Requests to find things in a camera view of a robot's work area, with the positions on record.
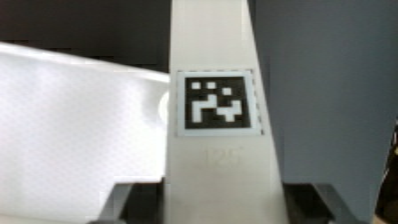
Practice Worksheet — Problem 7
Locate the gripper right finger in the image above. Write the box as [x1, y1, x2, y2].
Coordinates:
[315, 183, 368, 224]

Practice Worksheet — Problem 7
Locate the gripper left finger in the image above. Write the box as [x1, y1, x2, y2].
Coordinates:
[87, 183, 132, 224]

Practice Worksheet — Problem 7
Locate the white leg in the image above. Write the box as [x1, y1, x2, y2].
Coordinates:
[164, 0, 288, 224]

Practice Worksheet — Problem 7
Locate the white desk top panel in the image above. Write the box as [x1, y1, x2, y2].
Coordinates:
[0, 43, 169, 224]

